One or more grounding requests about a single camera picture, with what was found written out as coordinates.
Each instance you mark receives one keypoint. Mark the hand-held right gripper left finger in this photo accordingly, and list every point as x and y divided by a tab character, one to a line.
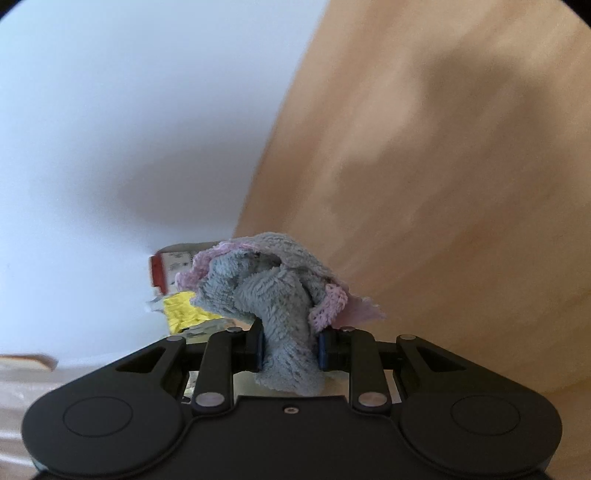
258	348

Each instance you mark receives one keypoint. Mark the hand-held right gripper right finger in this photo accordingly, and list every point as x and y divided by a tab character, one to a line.
323	350

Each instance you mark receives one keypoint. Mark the grey and pink cleaning cloth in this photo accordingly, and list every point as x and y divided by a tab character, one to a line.
272	295

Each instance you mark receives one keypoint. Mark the yellow crumpled bag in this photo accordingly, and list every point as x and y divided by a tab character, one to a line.
184	314

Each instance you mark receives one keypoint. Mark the white tumbler with red lid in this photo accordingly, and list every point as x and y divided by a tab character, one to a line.
159	272

